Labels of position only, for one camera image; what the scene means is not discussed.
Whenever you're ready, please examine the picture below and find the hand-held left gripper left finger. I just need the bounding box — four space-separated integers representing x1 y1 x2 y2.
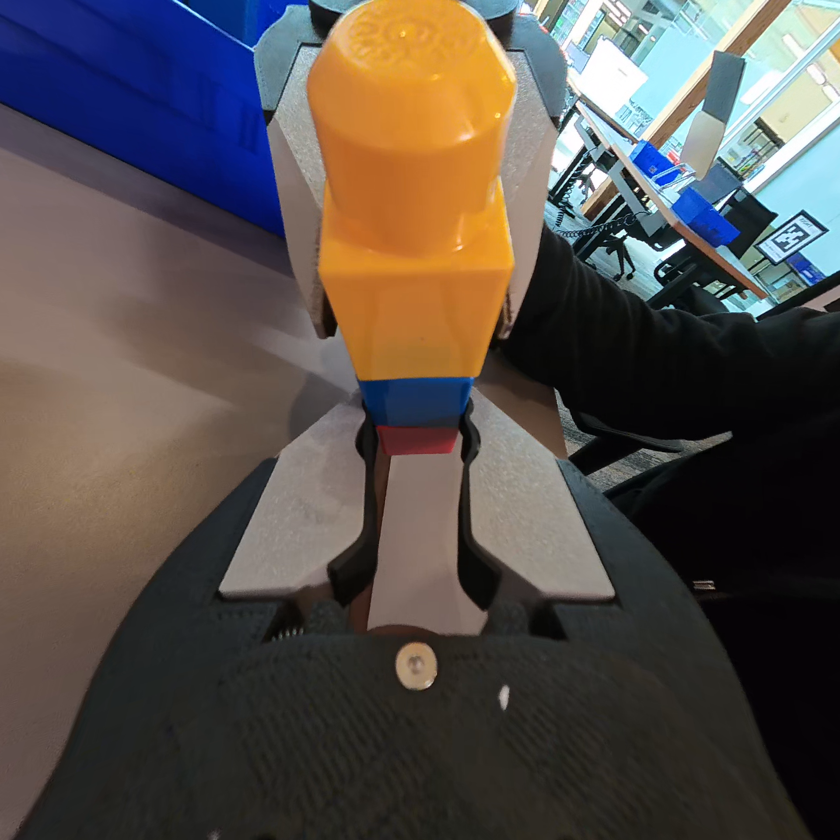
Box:
220 399 381 618

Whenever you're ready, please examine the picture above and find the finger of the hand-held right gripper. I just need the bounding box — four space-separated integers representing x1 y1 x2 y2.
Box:
266 42 340 340
497 51 559 340

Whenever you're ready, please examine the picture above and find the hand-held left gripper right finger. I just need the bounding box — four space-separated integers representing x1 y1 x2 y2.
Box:
456 400 616 624

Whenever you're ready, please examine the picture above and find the blue plastic storage bin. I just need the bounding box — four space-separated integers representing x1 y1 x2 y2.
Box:
629 140 742 248
0 0 311 238

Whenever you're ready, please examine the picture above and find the red mega block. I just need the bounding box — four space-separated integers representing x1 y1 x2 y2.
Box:
375 424 459 457

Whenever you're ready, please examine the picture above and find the yellow mega block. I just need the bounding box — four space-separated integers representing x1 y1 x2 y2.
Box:
306 0 518 383

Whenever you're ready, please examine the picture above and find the blue mega block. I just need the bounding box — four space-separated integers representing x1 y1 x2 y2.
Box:
358 375 475 430

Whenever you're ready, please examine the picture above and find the black office chair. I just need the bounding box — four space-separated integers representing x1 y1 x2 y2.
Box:
648 189 780 311
566 409 685 475

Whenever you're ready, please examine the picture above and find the wooden top desk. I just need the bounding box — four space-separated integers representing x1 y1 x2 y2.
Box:
570 104 770 301

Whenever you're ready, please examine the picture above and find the framed marker sign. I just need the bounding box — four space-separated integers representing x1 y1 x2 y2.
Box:
753 210 830 266

